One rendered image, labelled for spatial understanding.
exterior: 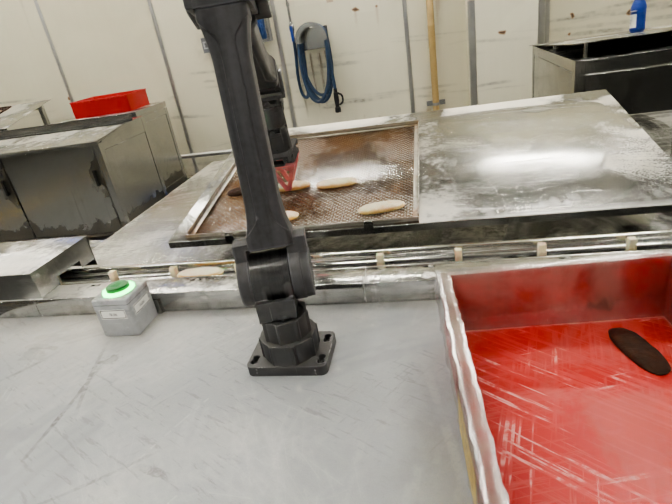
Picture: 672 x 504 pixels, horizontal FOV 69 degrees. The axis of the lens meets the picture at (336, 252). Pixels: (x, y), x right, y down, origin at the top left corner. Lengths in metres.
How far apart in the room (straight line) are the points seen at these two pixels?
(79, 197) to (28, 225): 0.53
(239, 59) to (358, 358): 0.43
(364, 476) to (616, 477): 0.25
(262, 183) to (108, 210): 3.11
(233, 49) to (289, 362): 0.42
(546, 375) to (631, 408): 0.10
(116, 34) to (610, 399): 5.04
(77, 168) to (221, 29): 3.13
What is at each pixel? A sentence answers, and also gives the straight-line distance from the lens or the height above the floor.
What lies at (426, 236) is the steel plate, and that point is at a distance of 1.07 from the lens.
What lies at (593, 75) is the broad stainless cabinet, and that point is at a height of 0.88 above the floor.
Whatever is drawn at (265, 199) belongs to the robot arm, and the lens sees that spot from 0.65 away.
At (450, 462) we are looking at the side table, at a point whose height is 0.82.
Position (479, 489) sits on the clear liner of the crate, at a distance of 0.44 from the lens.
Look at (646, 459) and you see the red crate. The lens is 0.62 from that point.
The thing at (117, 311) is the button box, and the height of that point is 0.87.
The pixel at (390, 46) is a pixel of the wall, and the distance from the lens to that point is 4.52.
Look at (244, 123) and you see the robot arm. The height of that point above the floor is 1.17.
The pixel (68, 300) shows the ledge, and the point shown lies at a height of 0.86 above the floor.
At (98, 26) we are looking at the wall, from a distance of 5.38.
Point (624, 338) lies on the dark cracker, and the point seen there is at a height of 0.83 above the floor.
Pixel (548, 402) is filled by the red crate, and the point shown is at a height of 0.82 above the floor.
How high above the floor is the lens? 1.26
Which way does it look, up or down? 25 degrees down
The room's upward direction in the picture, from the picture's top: 10 degrees counter-clockwise
